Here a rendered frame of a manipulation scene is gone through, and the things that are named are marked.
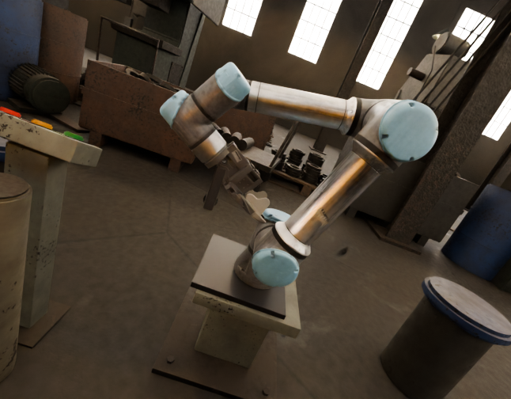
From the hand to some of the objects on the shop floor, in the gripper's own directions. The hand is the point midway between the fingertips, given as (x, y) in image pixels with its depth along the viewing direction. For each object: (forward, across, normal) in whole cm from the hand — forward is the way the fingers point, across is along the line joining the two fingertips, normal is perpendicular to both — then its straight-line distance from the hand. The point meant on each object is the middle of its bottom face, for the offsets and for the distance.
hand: (259, 218), depth 73 cm
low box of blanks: (-35, +206, +80) cm, 224 cm away
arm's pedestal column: (+37, +12, +42) cm, 58 cm away
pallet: (+118, +264, -18) cm, 290 cm away
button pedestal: (-17, +6, +76) cm, 79 cm away
